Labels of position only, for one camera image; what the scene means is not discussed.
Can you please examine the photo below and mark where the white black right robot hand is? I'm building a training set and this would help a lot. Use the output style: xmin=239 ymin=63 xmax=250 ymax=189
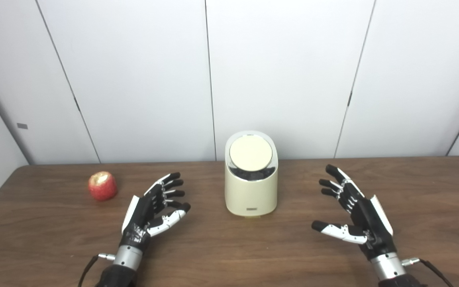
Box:
xmin=312 ymin=164 xmax=397 ymax=260

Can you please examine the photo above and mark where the cream-colored bin body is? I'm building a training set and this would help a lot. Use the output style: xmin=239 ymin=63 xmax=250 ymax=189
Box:
xmin=224 ymin=130 xmax=279 ymax=218

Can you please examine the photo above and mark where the bitten red apple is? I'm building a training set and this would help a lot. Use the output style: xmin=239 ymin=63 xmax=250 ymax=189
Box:
xmin=88 ymin=171 xmax=118 ymax=201

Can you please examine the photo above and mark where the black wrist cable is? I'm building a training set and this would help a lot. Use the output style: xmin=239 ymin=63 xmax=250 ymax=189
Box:
xmin=78 ymin=253 xmax=116 ymax=287
xmin=402 ymin=258 xmax=455 ymax=287

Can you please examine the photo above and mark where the round cream bin lid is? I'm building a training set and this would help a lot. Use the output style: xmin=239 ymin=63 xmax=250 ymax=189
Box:
xmin=229 ymin=135 xmax=273 ymax=171

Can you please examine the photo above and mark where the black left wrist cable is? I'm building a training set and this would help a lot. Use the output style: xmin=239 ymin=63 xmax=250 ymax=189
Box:
xmin=78 ymin=253 xmax=116 ymax=287

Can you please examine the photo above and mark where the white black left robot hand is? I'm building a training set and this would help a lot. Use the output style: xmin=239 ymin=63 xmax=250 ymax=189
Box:
xmin=119 ymin=172 xmax=191 ymax=252

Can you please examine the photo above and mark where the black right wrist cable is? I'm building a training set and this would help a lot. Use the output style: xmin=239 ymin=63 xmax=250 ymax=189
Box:
xmin=402 ymin=258 xmax=455 ymax=287

